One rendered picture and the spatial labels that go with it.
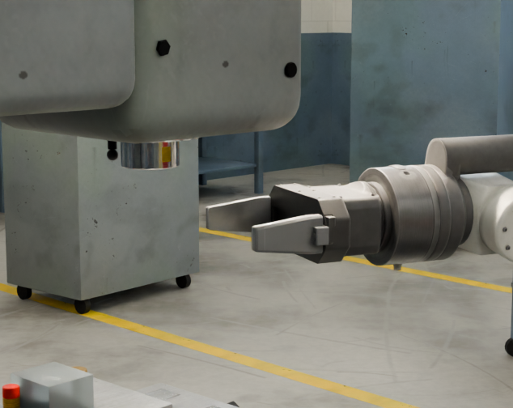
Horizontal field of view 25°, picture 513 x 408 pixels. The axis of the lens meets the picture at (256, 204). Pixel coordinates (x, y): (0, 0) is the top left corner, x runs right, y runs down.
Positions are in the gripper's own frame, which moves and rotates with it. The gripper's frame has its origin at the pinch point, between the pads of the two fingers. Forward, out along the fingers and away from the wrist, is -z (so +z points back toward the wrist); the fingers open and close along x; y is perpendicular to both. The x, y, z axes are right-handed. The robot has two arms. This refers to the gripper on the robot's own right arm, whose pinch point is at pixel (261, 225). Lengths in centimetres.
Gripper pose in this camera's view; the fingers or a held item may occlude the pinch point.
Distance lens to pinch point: 101.1
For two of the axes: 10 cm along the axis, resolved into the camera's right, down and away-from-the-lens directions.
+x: 3.9, 1.5, -9.1
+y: 0.0, 9.9, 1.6
